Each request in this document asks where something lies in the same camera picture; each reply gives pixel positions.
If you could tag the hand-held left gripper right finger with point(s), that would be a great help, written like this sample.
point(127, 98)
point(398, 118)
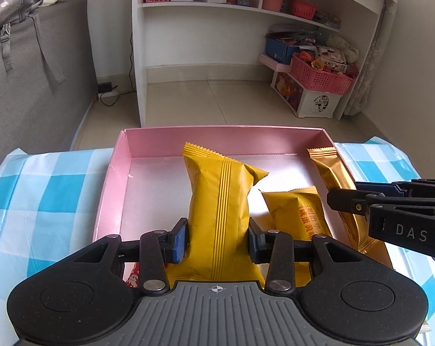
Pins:
point(255, 245)

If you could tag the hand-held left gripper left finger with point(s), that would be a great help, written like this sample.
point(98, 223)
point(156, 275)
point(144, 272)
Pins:
point(179, 241)

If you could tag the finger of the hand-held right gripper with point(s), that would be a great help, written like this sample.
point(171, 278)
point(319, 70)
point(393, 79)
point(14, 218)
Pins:
point(376, 188)
point(347, 202)

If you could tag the long gold snack packet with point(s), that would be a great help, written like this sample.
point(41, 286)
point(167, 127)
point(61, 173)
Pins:
point(331, 173)

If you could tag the large yellow striped snack packet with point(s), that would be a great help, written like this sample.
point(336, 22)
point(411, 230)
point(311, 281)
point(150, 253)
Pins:
point(217, 205)

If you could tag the pink cardboard box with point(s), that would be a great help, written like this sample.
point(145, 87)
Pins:
point(149, 144)

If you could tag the small yellow red-print snack packet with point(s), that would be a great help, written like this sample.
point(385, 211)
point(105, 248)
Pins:
point(293, 209)

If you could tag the red snack packet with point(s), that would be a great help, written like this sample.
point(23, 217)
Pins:
point(134, 277)

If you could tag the white decorated storage stool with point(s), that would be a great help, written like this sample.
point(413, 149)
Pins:
point(311, 102)

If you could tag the large pink basket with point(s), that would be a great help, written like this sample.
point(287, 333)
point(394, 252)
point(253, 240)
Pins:
point(318, 79)

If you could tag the printed carton in basket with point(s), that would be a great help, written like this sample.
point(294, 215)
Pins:
point(331, 57)

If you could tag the blue checked tablecloth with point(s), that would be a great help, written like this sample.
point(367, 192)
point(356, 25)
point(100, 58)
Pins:
point(41, 205)

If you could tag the pink tray shelf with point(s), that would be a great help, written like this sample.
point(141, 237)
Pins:
point(271, 63)

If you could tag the white power strip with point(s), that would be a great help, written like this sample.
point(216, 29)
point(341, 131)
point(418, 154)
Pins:
point(111, 93)

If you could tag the blue box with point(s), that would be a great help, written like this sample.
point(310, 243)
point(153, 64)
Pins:
point(278, 50)

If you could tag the black power adapter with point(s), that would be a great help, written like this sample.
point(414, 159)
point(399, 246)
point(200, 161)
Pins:
point(105, 87)

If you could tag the white shelf unit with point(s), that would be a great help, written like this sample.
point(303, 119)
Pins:
point(138, 61)

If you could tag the red basket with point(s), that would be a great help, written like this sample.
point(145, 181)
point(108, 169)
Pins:
point(302, 10)

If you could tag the grey sofa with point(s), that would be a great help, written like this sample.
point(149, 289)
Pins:
point(30, 97)

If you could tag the grey floral bag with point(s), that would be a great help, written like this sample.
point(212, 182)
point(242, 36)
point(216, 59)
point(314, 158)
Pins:
point(5, 3)

